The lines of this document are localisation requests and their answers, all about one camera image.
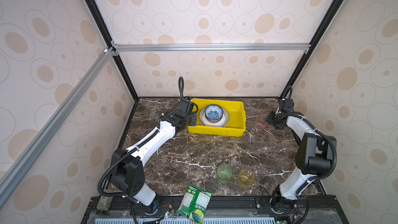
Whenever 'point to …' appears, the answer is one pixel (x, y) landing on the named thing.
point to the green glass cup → (224, 173)
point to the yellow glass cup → (246, 177)
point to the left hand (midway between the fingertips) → (196, 114)
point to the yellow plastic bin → (236, 126)
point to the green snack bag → (195, 203)
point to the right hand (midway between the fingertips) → (270, 118)
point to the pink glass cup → (260, 122)
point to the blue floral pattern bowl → (213, 113)
